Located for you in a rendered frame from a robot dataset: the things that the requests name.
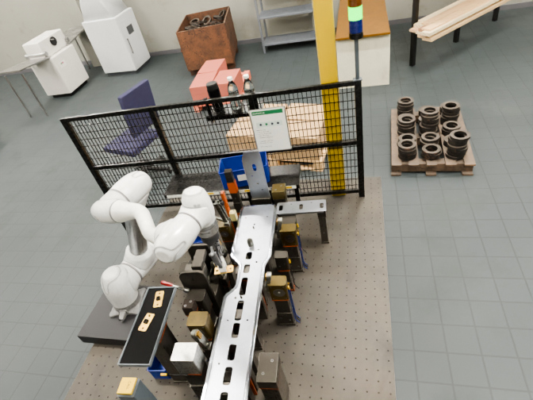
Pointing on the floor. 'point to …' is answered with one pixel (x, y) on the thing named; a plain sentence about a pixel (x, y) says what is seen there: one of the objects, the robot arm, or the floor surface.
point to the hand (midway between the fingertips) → (221, 263)
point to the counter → (375, 69)
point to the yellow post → (328, 72)
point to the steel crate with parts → (208, 38)
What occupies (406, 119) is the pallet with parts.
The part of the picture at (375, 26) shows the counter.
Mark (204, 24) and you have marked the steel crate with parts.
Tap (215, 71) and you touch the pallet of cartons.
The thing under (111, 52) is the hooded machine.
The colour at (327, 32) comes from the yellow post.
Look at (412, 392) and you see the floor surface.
